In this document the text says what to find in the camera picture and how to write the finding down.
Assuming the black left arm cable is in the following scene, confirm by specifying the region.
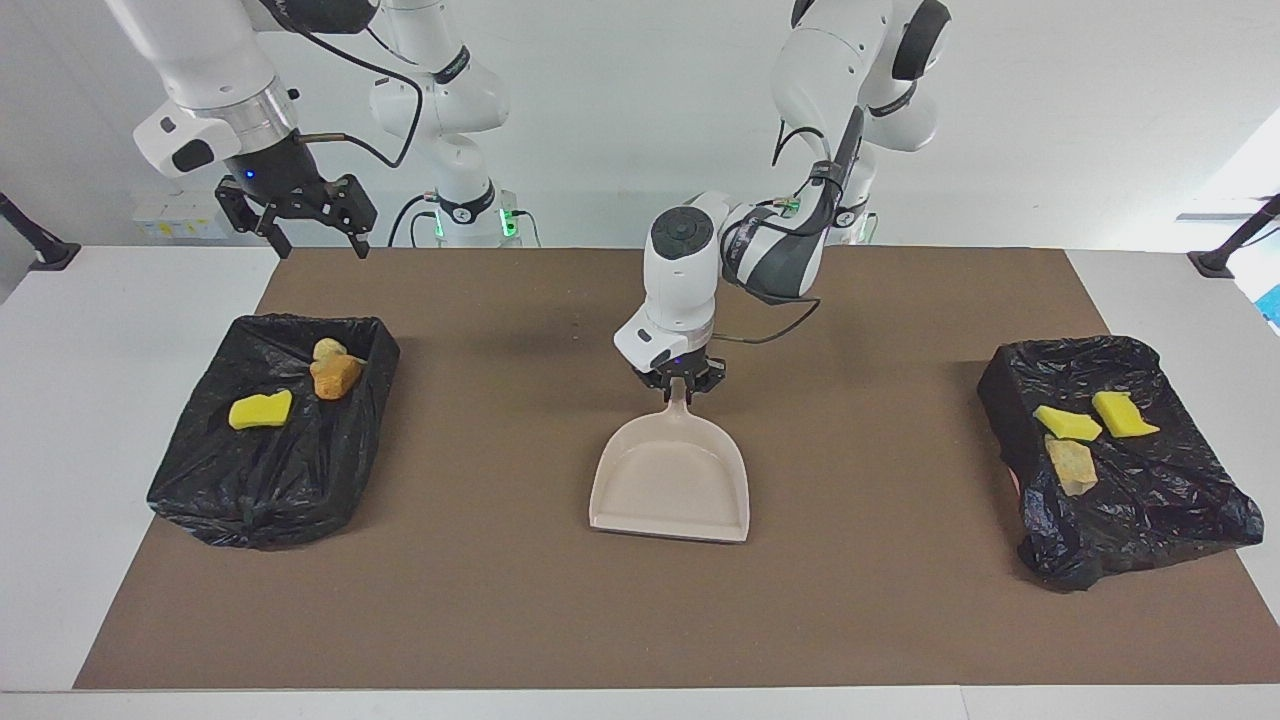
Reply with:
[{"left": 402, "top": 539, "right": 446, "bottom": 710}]
[{"left": 712, "top": 100, "right": 866, "bottom": 346}]

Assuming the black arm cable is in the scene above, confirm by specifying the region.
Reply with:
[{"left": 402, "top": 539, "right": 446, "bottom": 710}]
[
  {"left": 260, "top": 0, "right": 413, "bottom": 169},
  {"left": 712, "top": 100, "right": 866, "bottom": 346}
]

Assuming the striped orange croissant piece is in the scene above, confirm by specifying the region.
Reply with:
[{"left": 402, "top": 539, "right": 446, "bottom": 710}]
[{"left": 1044, "top": 435, "right": 1099, "bottom": 497}]

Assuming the white wall box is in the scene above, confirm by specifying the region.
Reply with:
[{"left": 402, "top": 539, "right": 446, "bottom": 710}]
[{"left": 131, "top": 192, "right": 238, "bottom": 241}]

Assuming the black bag-lined trash bin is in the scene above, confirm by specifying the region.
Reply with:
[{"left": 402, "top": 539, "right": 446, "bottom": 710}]
[
  {"left": 147, "top": 313, "right": 402, "bottom": 550},
  {"left": 977, "top": 335, "right": 1266, "bottom": 593}
]

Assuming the black base cable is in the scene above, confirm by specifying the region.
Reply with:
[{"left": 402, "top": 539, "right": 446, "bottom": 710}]
[{"left": 388, "top": 193, "right": 441, "bottom": 248}]

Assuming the yellow sponge piece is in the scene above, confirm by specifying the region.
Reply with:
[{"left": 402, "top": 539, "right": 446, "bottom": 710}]
[
  {"left": 1092, "top": 391, "right": 1161, "bottom": 438},
  {"left": 228, "top": 389, "right": 294, "bottom": 431},
  {"left": 1034, "top": 404, "right": 1103, "bottom": 442}
]

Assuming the beige plastic dustpan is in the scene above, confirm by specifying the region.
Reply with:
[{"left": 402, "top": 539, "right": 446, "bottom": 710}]
[{"left": 588, "top": 378, "right": 751, "bottom": 544}]

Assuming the brown table mat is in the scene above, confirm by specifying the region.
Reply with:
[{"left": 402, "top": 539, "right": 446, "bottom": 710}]
[{"left": 73, "top": 247, "right": 1280, "bottom": 691}]

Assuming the brown bread roll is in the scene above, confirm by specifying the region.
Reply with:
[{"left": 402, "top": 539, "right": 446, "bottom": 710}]
[{"left": 310, "top": 357, "right": 363, "bottom": 401}]

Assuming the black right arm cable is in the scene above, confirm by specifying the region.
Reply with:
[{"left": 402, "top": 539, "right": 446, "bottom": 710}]
[{"left": 260, "top": 0, "right": 413, "bottom": 169}]

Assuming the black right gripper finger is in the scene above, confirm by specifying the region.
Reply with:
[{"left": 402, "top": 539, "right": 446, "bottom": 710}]
[
  {"left": 315, "top": 175, "right": 379, "bottom": 261},
  {"left": 215, "top": 178, "right": 293, "bottom": 259}
]

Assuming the black camera stand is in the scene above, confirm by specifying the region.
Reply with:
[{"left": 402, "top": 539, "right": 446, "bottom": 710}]
[
  {"left": 1188, "top": 193, "right": 1280, "bottom": 279},
  {"left": 0, "top": 190, "right": 82, "bottom": 272}
]

